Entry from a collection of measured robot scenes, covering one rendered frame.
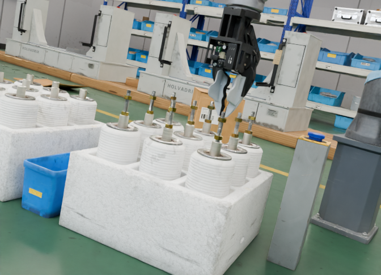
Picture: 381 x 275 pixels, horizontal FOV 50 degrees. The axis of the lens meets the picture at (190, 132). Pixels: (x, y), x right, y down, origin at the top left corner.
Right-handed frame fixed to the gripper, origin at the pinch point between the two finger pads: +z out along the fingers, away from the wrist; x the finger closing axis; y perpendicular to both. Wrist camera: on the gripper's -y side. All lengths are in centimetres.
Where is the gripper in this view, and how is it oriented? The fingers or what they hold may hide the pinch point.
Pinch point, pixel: (225, 110)
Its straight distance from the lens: 85.9
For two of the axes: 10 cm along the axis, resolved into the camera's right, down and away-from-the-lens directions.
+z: -2.1, 9.6, 1.7
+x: 8.5, 2.6, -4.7
